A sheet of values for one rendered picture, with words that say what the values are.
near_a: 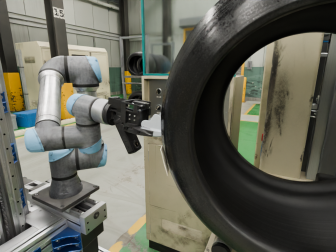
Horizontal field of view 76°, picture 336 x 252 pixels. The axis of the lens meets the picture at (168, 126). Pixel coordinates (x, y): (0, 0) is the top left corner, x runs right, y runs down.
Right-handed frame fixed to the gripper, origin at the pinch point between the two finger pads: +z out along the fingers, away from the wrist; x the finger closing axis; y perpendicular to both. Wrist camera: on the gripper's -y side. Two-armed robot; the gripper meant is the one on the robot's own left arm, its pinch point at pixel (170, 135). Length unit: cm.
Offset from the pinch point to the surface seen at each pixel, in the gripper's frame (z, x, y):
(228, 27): 13.2, -12.8, 25.1
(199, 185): 13.1, -13.0, -3.6
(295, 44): 25.2, 28.3, 27.7
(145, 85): -48, 66, 2
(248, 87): -64, 932, -60
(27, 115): -459, 246, -137
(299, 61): 27.3, 28.4, 23.0
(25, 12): -775, 464, 117
